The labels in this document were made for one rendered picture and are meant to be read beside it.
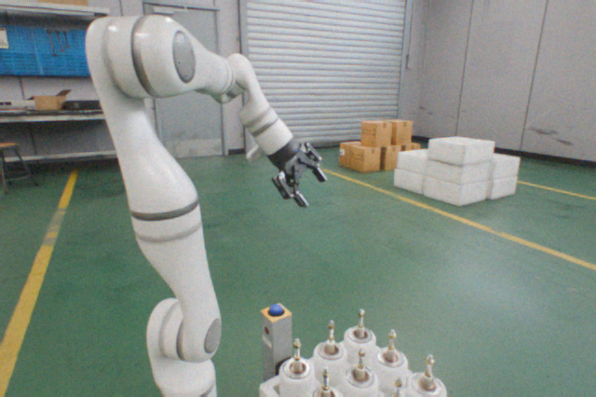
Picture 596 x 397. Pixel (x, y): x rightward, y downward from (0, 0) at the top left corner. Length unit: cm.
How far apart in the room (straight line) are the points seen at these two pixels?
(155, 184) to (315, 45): 587
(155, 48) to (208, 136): 522
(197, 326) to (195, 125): 509
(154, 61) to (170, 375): 49
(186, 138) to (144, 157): 509
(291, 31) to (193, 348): 572
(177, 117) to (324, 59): 258
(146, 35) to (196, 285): 34
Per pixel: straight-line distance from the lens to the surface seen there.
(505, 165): 382
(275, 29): 598
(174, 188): 49
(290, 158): 78
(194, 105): 557
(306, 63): 619
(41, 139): 555
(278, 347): 118
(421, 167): 367
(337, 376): 112
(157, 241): 51
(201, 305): 58
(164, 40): 44
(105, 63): 47
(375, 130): 448
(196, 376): 69
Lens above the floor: 97
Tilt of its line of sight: 17 degrees down
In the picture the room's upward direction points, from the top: straight up
